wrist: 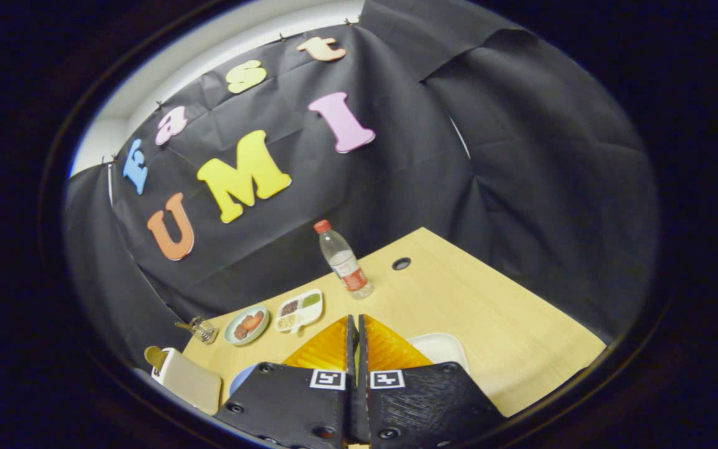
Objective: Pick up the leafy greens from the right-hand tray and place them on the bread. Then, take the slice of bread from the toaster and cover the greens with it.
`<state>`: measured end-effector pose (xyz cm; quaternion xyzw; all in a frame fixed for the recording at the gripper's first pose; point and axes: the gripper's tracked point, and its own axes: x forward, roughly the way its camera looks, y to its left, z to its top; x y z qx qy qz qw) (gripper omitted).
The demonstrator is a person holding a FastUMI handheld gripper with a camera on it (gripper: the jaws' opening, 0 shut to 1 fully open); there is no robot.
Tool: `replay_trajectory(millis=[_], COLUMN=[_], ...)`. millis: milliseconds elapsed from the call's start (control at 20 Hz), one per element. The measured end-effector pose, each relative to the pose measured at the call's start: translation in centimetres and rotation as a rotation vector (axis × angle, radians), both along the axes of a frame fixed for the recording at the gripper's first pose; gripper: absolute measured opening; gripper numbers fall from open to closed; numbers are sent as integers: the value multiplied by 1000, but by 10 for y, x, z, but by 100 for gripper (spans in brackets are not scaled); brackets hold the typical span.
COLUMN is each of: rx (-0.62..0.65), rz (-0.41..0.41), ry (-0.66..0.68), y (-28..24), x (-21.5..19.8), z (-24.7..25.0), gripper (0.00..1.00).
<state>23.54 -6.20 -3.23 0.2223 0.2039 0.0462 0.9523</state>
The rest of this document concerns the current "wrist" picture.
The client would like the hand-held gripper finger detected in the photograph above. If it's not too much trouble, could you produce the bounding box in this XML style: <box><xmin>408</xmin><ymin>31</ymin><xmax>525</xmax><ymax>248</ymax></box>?
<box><xmin>214</xmin><ymin>314</ymin><xmax>360</xmax><ymax>449</ymax></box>
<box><xmin>358</xmin><ymin>314</ymin><xmax>506</xmax><ymax>449</ymax></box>

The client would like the white square dish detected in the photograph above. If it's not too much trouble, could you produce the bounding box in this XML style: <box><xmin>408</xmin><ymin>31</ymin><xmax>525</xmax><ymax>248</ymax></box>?
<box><xmin>408</xmin><ymin>333</ymin><xmax>470</xmax><ymax>375</ymax></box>

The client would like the metal wire utensil holder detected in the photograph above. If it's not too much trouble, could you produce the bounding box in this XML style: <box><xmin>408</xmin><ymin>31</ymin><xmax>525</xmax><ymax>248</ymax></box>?
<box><xmin>175</xmin><ymin>316</ymin><xmax>219</xmax><ymax>345</ymax></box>

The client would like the white divided condiment dish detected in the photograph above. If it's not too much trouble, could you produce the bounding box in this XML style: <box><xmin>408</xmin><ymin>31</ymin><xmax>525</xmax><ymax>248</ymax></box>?
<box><xmin>274</xmin><ymin>289</ymin><xmax>324</xmax><ymax>334</ymax></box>

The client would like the clear plastic water bottle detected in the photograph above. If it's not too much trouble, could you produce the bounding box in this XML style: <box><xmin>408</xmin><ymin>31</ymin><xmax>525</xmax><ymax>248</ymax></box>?
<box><xmin>314</xmin><ymin>220</ymin><xmax>373</xmax><ymax>300</ymax></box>

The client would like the white toaster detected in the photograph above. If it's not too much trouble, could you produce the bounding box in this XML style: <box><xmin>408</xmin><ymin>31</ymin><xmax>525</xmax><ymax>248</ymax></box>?
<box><xmin>150</xmin><ymin>347</ymin><xmax>223</xmax><ymax>416</ymax></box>

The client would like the pale green round plate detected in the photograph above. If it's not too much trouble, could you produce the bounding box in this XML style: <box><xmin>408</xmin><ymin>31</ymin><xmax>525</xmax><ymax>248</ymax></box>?
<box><xmin>224</xmin><ymin>305</ymin><xmax>269</xmax><ymax>346</ymax></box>

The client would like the blue round plate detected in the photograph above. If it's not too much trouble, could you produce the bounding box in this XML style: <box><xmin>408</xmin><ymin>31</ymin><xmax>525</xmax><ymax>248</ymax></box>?
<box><xmin>229</xmin><ymin>365</ymin><xmax>257</xmax><ymax>397</ymax></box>

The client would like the brown bread slice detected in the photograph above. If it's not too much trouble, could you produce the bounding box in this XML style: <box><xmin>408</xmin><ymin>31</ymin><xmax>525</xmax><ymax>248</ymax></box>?
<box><xmin>144</xmin><ymin>345</ymin><xmax>170</xmax><ymax>374</ymax></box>

